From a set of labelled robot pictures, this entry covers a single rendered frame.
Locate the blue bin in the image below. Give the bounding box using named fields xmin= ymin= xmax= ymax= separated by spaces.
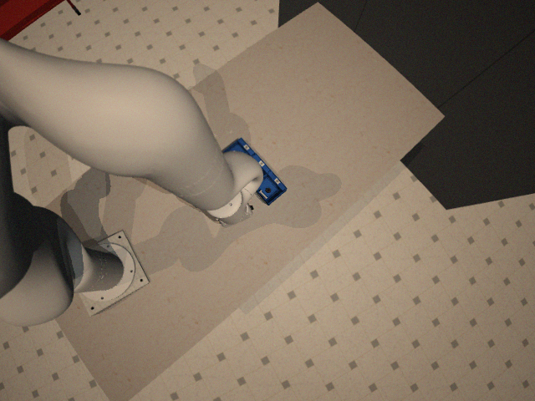
xmin=223 ymin=137 xmax=287 ymax=205

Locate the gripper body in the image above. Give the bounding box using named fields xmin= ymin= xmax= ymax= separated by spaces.
xmin=220 ymin=203 xmax=253 ymax=227

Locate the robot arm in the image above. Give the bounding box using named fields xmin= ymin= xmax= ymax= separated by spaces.
xmin=0 ymin=38 xmax=263 ymax=327

